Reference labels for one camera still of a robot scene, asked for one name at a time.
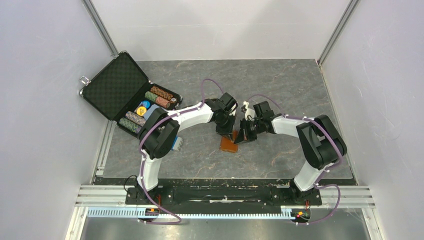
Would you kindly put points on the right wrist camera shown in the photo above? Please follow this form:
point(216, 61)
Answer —
point(249, 113)

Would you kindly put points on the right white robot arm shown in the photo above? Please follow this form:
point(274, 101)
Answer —
point(321, 143)

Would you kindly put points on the brown leather card holder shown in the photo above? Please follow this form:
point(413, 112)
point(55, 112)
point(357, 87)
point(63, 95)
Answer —
point(227, 144)

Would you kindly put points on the white slotted cable duct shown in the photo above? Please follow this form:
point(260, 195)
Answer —
point(153, 214)

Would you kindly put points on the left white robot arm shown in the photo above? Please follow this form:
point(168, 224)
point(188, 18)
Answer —
point(158, 134)

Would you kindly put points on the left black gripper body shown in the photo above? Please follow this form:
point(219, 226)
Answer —
point(225, 125)

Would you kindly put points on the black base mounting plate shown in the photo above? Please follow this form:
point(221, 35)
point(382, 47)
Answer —
point(173, 192)

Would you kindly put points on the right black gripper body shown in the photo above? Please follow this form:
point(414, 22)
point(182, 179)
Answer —
point(251, 128)

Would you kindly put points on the black aluminium poker chip case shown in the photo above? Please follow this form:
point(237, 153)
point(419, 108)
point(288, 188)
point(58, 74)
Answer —
point(121, 86)

